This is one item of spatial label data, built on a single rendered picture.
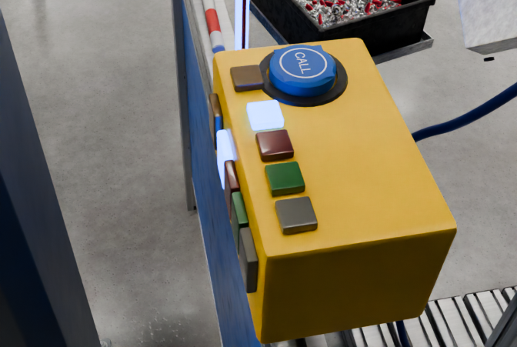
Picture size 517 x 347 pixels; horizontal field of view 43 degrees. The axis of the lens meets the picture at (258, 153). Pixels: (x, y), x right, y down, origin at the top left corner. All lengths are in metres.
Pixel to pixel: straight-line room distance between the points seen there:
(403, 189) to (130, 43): 1.92
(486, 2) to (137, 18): 1.75
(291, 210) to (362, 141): 0.07
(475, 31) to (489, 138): 1.32
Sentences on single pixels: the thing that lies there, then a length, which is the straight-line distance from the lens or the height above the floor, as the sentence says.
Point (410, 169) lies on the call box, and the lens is 0.36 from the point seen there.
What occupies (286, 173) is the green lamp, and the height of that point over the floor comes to 1.08.
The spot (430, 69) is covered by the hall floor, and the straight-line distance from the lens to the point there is 2.20.
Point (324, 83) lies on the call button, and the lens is 0.38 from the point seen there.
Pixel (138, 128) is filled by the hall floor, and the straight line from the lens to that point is 1.91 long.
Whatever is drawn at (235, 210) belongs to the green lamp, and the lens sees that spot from 0.35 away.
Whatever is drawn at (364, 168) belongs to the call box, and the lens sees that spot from 0.35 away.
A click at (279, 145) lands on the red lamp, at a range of 0.35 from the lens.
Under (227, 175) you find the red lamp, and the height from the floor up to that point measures 1.06.
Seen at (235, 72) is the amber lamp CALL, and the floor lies 1.08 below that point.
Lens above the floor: 1.33
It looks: 47 degrees down
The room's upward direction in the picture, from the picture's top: 3 degrees clockwise
